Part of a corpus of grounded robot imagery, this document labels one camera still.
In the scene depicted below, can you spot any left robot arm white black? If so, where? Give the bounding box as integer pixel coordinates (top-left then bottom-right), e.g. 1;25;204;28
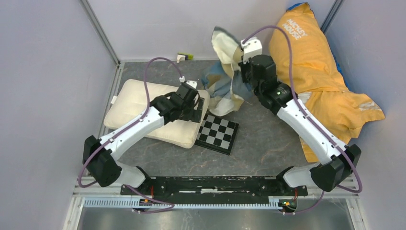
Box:
83;80;204;195

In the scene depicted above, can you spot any cream white pillow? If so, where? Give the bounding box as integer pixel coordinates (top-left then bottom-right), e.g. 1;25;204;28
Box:
103;79;211;149

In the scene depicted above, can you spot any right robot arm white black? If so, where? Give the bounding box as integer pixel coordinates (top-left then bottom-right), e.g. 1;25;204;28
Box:
239;55;361;196

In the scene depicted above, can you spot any aluminium frame post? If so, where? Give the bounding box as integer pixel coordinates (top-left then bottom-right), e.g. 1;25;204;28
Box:
79;0;121;66
320;0;345;33

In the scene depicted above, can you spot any aluminium frame post left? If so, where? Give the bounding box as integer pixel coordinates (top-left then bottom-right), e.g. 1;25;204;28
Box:
79;0;121;66

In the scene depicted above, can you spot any black white checkerboard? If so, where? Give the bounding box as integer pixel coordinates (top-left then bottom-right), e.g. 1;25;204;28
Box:
194;114;239;155

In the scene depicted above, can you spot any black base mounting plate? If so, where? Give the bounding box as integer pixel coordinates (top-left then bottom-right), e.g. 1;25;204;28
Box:
136;176;308;197

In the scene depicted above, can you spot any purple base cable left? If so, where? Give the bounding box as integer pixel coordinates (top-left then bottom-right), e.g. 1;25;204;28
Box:
124;184;176;215

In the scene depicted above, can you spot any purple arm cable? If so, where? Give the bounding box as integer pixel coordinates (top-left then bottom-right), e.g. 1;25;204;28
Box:
242;25;363;194
77;57;185;188

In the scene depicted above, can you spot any yellow Mickey Mouse pillow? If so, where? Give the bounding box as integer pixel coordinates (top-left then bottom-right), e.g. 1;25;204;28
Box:
269;2;385;143

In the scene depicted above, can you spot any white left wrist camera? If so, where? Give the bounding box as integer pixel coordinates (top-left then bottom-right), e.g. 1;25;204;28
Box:
179;76;198;89

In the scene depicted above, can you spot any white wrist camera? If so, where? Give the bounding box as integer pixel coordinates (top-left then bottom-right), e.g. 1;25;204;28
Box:
240;36;262;64
179;76;198;89

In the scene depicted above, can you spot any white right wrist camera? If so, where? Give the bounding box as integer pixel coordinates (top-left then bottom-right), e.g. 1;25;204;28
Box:
240;36;262;64

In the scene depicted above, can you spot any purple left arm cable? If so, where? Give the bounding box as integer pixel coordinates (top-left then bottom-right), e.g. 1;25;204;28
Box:
77;57;185;188

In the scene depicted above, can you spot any white slotted cable duct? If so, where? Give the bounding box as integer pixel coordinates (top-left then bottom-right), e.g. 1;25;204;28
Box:
83;197;292;210

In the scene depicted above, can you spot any small white green block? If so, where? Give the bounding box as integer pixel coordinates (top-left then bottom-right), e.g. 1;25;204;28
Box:
176;53;194;63

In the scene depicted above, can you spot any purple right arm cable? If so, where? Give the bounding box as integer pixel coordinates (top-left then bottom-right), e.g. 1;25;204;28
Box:
242;25;363;194

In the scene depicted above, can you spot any blue beige checkered pillowcase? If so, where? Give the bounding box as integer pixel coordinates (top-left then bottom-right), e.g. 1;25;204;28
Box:
201;26;253;116

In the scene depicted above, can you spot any aluminium frame post right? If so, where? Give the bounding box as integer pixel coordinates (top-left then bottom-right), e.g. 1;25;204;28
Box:
320;0;345;33

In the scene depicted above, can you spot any aluminium frame rail front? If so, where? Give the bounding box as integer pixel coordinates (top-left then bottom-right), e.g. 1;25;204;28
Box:
73;176;359;199

